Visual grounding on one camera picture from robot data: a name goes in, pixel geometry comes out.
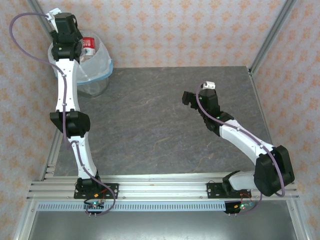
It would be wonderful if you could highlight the red label bottle red cap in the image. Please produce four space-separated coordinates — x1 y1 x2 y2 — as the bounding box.
81 29 98 60

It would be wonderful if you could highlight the round grey bin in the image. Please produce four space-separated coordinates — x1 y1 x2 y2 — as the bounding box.
82 77 110 98

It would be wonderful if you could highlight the small controller circuit board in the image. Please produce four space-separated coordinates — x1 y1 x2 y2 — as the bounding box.
83 199 106 210
234 201 255 210

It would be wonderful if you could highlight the grey metal shelf panel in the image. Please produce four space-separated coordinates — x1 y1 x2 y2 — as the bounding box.
27 211 298 240

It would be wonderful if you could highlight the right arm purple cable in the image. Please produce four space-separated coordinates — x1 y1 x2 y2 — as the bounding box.
195 83 288 216

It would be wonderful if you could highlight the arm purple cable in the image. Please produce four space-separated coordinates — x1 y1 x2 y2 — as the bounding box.
195 83 288 216
9 12 117 217

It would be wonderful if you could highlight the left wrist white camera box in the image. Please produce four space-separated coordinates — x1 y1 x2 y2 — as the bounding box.
47 8 62 23

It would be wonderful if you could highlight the aluminium frame post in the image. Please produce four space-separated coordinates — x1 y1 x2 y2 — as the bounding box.
26 0 55 33
249 0 299 76

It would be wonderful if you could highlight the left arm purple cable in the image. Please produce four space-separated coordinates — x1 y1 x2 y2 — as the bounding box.
9 12 117 217

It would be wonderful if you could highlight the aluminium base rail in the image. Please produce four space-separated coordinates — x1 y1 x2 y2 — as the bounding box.
26 174 301 202

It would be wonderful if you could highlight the grey slotted cable duct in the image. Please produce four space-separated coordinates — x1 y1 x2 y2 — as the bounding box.
36 202 227 213

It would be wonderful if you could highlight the aluminium frame leg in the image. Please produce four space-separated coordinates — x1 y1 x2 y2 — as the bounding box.
13 199 38 240
286 199 308 240

